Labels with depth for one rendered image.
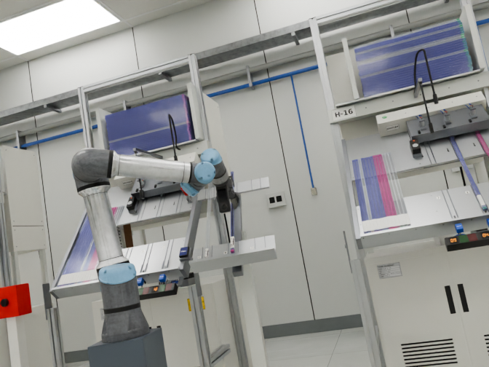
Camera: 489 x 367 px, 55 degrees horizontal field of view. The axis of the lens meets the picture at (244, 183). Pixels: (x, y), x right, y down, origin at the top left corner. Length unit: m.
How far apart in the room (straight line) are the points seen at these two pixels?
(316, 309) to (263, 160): 1.30
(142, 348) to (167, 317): 1.01
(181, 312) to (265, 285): 1.65
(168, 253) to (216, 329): 0.47
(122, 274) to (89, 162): 0.38
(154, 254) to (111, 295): 0.73
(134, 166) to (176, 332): 1.13
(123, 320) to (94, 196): 0.45
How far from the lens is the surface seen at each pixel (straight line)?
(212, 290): 2.43
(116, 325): 1.58
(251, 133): 4.12
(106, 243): 1.73
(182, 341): 2.53
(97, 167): 1.64
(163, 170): 1.65
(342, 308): 3.98
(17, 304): 2.79
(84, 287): 2.39
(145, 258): 2.29
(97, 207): 1.74
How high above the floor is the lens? 0.76
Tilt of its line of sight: 8 degrees up
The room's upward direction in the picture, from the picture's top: 10 degrees counter-clockwise
